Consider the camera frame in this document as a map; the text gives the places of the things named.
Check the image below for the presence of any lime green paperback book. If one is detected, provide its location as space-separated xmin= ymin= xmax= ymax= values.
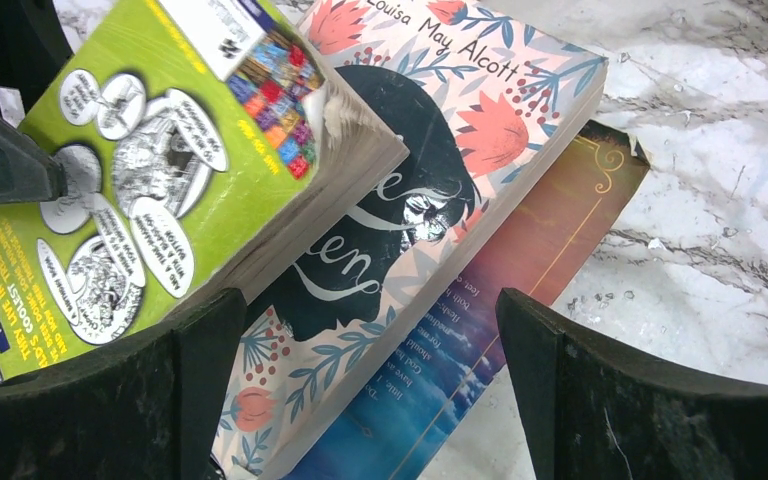
xmin=0 ymin=1 xmax=408 ymax=384

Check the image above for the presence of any blue cover paperback book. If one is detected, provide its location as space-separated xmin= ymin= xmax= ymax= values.
xmin=292 ymin=121 xmax=650 ymax=479

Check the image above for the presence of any floral cover book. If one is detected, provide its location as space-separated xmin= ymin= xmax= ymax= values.
xmin=212 ymin=1 xmax=609 ymax=479

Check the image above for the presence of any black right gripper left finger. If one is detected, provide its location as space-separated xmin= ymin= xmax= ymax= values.
xmin=0 ymin=289 xmax=247 ymax=479

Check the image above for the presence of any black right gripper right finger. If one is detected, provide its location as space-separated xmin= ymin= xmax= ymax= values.
xmin=495 ymin=288 xmax=768 ymax=479

